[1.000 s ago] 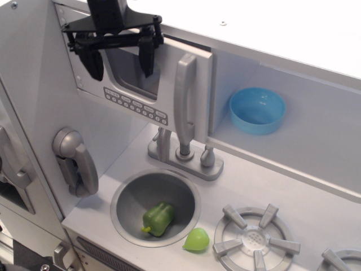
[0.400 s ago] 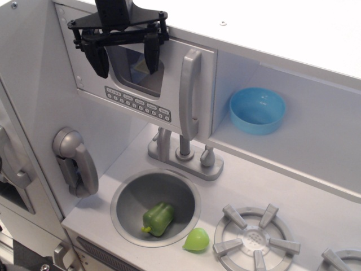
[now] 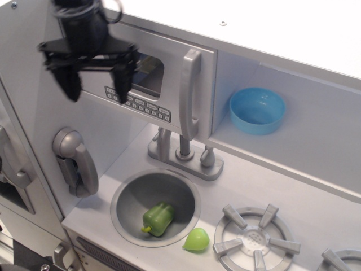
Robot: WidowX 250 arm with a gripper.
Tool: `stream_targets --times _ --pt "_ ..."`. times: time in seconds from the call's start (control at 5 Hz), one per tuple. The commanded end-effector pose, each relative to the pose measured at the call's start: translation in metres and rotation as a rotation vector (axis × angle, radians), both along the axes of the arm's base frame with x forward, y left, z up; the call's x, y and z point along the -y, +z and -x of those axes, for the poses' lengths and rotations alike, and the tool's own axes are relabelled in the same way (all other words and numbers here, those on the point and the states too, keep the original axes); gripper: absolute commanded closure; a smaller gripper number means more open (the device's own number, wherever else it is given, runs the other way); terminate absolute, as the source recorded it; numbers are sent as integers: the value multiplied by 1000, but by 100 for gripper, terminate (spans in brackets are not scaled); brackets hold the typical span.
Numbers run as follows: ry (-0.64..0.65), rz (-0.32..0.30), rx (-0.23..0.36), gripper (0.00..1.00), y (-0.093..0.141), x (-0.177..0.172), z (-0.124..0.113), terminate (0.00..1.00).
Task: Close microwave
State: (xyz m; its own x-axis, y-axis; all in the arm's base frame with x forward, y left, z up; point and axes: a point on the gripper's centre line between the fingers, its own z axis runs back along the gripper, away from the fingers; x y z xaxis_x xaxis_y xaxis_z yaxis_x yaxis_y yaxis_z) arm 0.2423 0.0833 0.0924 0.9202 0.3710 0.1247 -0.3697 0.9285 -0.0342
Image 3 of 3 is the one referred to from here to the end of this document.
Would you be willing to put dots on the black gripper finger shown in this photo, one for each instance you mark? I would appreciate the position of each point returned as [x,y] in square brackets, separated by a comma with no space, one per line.
[122,76]
[69,81]

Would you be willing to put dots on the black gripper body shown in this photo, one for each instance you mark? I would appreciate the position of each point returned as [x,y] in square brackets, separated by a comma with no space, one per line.
[87,46]

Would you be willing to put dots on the white toy microwave door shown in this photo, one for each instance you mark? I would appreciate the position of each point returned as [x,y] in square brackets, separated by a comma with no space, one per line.
[173,87]

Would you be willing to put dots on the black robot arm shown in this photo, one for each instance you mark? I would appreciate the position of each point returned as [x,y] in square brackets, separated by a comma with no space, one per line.
[57,6]

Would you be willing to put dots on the grey round toy sink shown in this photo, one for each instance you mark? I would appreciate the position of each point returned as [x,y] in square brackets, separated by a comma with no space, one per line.
[141,192]

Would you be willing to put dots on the grey toy faucet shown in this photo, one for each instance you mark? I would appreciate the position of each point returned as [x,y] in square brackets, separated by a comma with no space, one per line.
[200,162]

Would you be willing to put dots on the white toy kitchen cabinet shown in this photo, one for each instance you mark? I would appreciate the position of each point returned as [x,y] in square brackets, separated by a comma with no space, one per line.
[308,52]

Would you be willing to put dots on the blue plastic bowl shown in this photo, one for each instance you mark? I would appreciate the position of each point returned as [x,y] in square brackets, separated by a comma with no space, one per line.
[257,111]

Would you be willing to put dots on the green toy bell pepper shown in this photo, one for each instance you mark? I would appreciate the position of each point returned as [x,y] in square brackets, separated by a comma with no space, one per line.
[157,219]

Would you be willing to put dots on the light green toy fruit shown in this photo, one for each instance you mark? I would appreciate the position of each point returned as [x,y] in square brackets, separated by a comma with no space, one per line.
[197,240]

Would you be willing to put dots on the grey toy stove burner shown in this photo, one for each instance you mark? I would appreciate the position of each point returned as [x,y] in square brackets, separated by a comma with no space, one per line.
[252,238]

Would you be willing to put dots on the grey toy wall phone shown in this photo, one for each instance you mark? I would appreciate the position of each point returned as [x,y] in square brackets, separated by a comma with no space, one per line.
[76,163]

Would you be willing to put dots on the grey fridge door handle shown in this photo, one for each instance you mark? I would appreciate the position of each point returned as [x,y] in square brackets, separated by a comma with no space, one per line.
[14,159]

